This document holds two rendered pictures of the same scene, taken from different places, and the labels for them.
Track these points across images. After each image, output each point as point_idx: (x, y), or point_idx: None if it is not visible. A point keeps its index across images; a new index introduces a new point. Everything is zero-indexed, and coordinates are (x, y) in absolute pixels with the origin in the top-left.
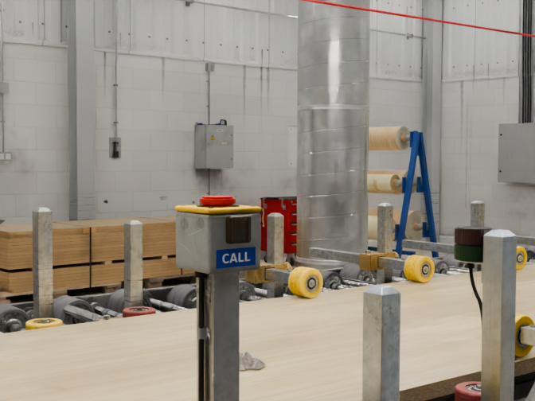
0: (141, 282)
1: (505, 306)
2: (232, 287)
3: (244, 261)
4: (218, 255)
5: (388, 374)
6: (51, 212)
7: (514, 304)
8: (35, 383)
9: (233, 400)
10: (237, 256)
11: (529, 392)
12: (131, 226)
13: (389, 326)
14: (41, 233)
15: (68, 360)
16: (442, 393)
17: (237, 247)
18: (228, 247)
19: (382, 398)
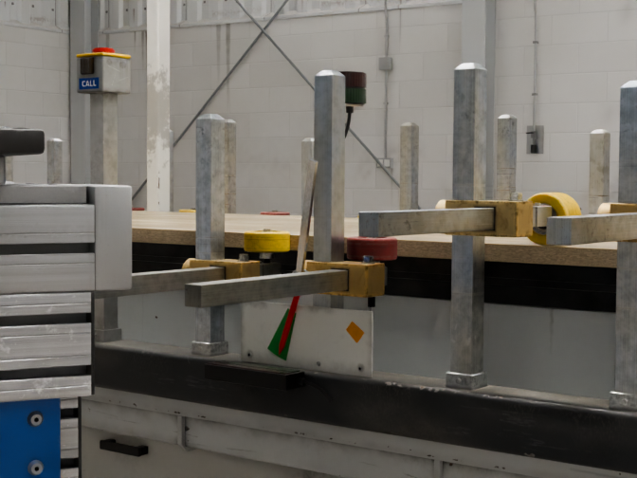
0: (601, 197)
1: (318, 142)
2: (99, 103)
3: (92, 85)
4: (80, 82)
5: (201, 181)
6: (509, 118)
7: (330, 141)
8: (285, 223)
9: (100, 174)
10: (89, 82)
11: (606, 307)
12: (591, 135)
13: (202, 143)
14: (500, 138)
15: (354, 223)
16: (401, 253)
17: (89, 77)
18: (85, 77)
19: (196, 198)
